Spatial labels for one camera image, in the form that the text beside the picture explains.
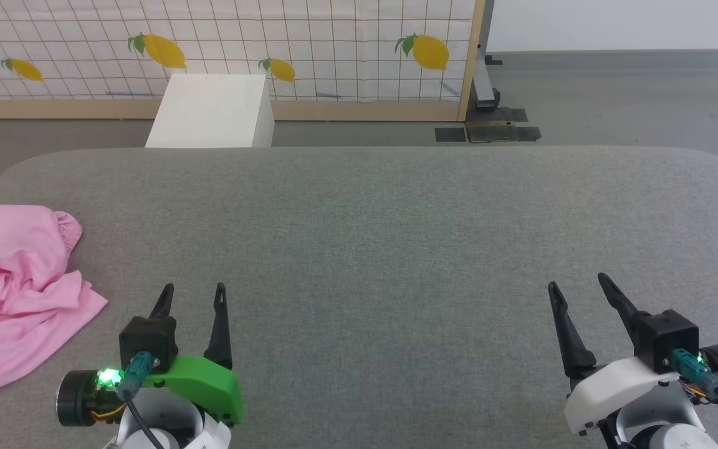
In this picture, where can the lemon print partition screen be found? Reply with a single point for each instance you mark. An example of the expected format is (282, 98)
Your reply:
(334, 37)

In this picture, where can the black floor tape patches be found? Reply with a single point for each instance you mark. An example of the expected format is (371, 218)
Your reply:
(502, 133)

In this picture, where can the white box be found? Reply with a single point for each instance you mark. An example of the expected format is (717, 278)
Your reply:
(212, 112)

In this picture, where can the pink cloth garment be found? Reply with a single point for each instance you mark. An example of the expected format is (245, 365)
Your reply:
(16, 293)

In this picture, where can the grey metal stand with caster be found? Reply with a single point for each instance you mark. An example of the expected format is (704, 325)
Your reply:
(482, 75)

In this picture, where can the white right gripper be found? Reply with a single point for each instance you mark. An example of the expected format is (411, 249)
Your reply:
(614, 386)

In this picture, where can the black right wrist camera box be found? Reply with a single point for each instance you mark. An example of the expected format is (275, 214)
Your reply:
(667, 340)

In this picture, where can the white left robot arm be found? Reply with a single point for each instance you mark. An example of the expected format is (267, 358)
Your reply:
(166, 424)

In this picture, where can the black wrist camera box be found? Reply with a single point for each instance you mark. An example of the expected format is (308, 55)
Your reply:
(667, 340)
(147, 343)

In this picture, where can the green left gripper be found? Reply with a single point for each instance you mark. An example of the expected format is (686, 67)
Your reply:
(203, 380)

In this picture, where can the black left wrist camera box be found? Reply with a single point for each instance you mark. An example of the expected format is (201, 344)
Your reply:
(147, 343)

